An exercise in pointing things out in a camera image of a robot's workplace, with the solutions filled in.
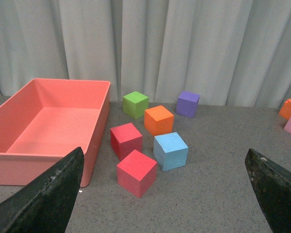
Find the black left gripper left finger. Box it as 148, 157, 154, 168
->
0, 147, 84, 233

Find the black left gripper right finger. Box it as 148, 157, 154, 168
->
245, 149, 291, 233

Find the orange foam cube right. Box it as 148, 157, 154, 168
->
279, 99, 291, 120

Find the orange foam cube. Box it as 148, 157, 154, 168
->
279, 99, 291, 120
144, 105, 174, 136

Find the pink plastic bin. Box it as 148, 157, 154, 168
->
0, 79, 111, 187

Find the red foam cube front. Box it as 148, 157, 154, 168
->
116, 150, 158, 198

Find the dark red foam cube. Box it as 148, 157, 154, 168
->
110, 123, 143, 161

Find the light blue foam cube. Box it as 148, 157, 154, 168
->
153, 132, 189, 171

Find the purple foam cube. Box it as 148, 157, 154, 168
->
176, 91, 200, 118

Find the green foam cube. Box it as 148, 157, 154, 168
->
122, 91, 149, 119

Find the orange foam cube centre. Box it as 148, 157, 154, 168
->
144, 105, 174, 136

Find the grey curtain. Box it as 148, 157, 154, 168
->
0, 0, 291, 108

